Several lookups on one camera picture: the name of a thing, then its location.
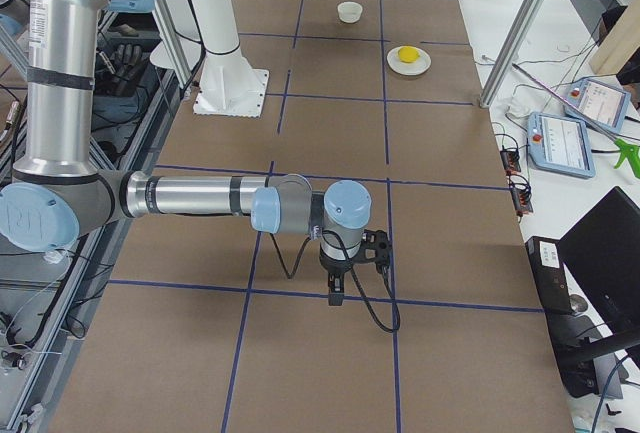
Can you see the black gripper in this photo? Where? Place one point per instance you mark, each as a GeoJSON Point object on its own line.
{"type": "Point", "coordinates": [334, 268]}

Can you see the yellow lemon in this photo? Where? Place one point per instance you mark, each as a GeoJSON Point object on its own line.
{"type": "Point", "coordinates": [408, 54]}

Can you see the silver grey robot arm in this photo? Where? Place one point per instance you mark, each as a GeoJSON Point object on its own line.
{"type": "Point", "coordinates": [57, 195]}

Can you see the white round plate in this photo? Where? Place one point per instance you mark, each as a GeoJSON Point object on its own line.
{"type": "Point", "coordinates": [412, 69]}

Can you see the white bowl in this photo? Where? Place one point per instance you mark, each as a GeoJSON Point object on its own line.
{"type": "Point", "coordinates": [349, 12]}

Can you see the black box device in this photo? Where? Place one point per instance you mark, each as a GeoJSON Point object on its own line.
{"type": "Point", "coordinates": [549, 274]}

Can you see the black laptop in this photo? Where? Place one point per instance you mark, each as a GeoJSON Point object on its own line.
{"type": "Point", "coordinates": [602, 253]}

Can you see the teach pendant near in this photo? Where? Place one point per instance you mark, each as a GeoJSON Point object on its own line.
{"type": "Point", "coordinates": [560, 144]}

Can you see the teach pendant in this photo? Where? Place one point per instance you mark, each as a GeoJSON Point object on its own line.
{"type": "Point", "coordinates": [560, 144]}
{"type": "Point", "coordinates": [601, 102]}

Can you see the green tipped grabber stick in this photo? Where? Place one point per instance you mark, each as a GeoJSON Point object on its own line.
{"type": "Point", "coordinates": [627, 151]}

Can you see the teach pendant far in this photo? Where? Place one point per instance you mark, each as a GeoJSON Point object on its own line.
{"type": "Point", "coordinates": [601, 102]}

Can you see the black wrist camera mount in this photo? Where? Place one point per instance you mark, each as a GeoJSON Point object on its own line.
{"type": "Point", "coordinates": [375, 247]}

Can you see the white pedestal mount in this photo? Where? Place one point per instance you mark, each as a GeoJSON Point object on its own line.
{"type": "Point", "coordinates": [228, 85]}

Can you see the aluminium frame post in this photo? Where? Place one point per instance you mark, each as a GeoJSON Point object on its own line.
{"type": "Point", "coordinates": [520, 26]}

